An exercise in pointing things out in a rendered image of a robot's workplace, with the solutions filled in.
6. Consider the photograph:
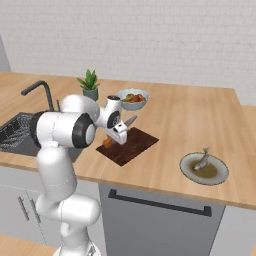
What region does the dark grey sink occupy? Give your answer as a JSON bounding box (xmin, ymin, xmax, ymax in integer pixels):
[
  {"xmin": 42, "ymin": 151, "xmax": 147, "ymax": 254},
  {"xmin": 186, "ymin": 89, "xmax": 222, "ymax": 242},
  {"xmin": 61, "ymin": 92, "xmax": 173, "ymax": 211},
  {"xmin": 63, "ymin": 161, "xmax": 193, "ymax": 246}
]
[{"xmin": 0, "ymin": 112, "xmax": 85, "ymax": 164}]

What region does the grey fish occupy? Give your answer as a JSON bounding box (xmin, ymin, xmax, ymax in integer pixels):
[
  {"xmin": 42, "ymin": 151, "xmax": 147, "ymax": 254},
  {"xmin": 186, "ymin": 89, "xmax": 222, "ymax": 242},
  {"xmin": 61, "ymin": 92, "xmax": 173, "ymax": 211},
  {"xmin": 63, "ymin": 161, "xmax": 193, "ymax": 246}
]
[{"xmin": 191, "ymin": 147, "xmax": 212, "ymax": 172}]

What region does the grey dishwasher front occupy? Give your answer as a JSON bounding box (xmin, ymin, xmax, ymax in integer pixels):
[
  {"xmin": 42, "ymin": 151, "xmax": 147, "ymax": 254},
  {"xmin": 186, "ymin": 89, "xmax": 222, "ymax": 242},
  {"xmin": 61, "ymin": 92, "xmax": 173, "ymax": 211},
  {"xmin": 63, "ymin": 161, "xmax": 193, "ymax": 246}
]
[{"xmin": 98, "ymin": 182, "xmax": 227, "ymax": 256}]

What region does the dark brown cutting board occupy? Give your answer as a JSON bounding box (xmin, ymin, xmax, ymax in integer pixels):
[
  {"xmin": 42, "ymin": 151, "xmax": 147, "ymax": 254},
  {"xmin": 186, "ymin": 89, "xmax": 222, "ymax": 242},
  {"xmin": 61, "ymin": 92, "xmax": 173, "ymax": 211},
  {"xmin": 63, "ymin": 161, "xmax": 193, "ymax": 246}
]
[{"xmin": 95, "ymin": 126, "xmax": 160, "ymax": 167}]

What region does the black tap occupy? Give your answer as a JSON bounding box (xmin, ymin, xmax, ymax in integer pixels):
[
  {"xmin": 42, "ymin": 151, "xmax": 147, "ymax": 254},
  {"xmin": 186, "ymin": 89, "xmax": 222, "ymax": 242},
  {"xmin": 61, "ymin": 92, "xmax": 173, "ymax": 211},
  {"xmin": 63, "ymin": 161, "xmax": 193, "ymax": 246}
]
[{"xmin": 20, "ymin": 80, "xmax": 56, "ymax": 113}]

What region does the orange food in bowl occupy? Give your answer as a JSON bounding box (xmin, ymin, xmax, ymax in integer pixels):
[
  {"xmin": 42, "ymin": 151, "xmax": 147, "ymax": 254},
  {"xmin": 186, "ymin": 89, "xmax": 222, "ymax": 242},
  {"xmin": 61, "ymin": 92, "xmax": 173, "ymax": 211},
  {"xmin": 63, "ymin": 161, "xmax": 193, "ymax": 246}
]
[{"xmin": 121, "ymin": 93, "xmax": 147, "ymax": 104}]

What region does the grey cupboard door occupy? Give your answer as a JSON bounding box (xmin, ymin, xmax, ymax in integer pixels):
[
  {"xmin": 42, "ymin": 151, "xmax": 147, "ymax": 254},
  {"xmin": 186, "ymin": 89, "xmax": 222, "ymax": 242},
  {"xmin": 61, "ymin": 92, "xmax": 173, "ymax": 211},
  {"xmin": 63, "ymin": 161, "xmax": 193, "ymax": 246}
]
[
  {"xmin": 26, "ymin": 188, "xmax": 108, "ymax": 256},
  {"xmin": 0, "ymin": 183, "xmax": 33, "ymax": 238}
]

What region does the grey tall cabinet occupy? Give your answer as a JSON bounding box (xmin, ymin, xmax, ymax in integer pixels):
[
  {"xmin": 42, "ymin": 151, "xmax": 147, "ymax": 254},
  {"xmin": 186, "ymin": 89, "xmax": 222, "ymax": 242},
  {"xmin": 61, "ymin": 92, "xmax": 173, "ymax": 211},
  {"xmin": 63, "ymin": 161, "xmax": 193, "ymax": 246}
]
[{"xmin": 0, "ymin": 33, "xmax": 12, "ymax": 73}]

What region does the black dishwasher handle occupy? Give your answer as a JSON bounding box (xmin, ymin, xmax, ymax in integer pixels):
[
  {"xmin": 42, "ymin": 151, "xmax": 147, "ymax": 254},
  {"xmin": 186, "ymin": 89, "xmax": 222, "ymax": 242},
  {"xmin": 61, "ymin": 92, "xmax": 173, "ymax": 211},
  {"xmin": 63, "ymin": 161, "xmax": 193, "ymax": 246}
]
[{"xmin": 107, "ymin": 188, "xmax": 213, "ymax": 218}]

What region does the grey plate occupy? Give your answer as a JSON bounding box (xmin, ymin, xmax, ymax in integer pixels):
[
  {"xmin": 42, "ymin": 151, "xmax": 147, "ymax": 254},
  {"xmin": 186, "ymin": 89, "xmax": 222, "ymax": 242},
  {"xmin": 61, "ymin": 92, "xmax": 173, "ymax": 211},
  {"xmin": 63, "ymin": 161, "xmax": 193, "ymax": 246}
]
[{"xmin": 179, "ymin": 151, "xmax": 230, "ymax": 187}]

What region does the green plant in grey pot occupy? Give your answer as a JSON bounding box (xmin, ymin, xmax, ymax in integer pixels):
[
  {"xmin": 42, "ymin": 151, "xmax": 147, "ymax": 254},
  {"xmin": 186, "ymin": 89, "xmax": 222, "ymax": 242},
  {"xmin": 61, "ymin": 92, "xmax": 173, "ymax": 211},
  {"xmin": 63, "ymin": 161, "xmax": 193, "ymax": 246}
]
[{"xmin": 76, "ymin": 69, "xmax": 101, "ymax": 102}]

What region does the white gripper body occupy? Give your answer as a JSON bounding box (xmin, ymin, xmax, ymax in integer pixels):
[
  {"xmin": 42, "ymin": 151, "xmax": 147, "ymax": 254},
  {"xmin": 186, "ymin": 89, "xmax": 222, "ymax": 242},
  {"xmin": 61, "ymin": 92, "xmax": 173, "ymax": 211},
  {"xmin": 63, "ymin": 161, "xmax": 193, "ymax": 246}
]
[{"xmin": 105, "ymin": 122, "xmax": 129, "ymax": 146}]

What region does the knife with orange handle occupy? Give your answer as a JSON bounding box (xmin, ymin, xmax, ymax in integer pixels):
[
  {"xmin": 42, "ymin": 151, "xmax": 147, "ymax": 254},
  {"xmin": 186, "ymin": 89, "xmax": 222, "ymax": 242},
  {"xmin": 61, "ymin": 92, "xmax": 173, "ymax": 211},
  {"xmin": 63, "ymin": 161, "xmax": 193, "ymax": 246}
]
[{"xmin": 102, "ymin": 115, "xmax": 139, "ymax": 149}]

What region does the grey cupboard panel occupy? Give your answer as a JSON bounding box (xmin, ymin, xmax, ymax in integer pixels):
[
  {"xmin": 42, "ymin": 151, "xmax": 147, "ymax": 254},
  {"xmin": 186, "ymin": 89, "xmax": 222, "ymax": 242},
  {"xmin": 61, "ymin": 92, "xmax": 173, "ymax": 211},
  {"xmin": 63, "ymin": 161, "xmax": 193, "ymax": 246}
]
[{"xmin": 209, "ymin": 204, "xmax": 256, "ymax": 256}]

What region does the grey cupboard handle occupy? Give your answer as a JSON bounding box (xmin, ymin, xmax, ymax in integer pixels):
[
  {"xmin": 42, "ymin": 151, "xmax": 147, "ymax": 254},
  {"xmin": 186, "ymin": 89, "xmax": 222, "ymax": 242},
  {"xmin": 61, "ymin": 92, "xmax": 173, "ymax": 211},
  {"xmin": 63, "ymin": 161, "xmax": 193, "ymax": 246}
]
[
  {"xmin": 17, "ymin": 195, "xmax": 31, "ymax": 222},
  {"xmin": 29, "ymin": 198, "xmax": 42, "ymax": 224}
]

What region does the grey drawer front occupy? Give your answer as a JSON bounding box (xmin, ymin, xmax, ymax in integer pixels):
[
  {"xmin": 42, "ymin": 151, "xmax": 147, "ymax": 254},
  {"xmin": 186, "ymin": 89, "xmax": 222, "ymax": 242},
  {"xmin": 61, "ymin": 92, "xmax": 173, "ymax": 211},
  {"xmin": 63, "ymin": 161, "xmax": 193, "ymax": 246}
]
[{"xmin": 0, "ymin": 165, "xmax": 101, "ymax": 198}]

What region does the pale blue bowl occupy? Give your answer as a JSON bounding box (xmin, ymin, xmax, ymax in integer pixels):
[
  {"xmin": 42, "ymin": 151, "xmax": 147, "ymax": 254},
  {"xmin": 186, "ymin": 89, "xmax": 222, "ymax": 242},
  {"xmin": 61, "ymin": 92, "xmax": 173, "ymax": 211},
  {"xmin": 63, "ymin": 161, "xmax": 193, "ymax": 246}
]
[{"xmin": 116, "ymin": 88, "xmax": 151, "ymax": 112}]

